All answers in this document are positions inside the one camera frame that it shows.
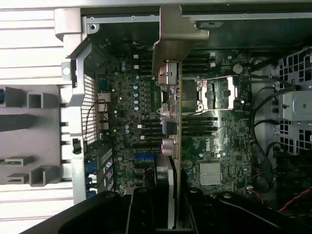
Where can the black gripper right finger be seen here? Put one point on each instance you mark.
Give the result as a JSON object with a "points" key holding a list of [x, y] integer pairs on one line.
{"points": [[209, 214]]}

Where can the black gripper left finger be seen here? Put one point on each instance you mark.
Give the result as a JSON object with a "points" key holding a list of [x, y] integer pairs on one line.
{"points": [[141, 212]]}

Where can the silver chipset heatsink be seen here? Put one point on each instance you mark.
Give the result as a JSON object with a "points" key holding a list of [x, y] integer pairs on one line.
{"points": [[210, 173]]}

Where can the blue expansion slot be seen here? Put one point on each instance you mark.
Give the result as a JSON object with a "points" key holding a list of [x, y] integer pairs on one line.
{"points": [[143, 156]]}

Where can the green motherboard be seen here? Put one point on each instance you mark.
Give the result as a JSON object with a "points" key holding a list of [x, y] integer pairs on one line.
{"points": [[219, 151]]}

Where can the CPU socket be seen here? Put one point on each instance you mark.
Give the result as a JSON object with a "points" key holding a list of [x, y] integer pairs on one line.
{"points": [[191, 95]]}

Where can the metal socket cover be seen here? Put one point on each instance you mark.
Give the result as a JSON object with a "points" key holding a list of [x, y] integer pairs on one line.
{"points": [[219, 93]]}

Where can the grey parts rack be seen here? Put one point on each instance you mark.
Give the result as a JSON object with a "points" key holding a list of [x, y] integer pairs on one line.
{"points": [[24, 146]]}

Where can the green RAM stick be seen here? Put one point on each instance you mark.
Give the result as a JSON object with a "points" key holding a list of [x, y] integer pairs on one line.
{"points": [[12, 162]]}

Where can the perforated metal disk bay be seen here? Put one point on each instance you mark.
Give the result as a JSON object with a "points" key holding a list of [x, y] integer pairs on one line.
{"points": [[299, 107]]}

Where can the round coin battery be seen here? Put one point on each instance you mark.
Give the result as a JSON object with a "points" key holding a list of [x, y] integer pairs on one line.
{"points": [[237, 68]]}

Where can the black open PC case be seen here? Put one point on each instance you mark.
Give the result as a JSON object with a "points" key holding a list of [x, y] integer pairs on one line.
{"points": [[78, 73]]}

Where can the hard disk with blue bracket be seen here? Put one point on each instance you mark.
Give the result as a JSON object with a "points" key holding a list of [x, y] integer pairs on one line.
{"points": [[1, 96]]}

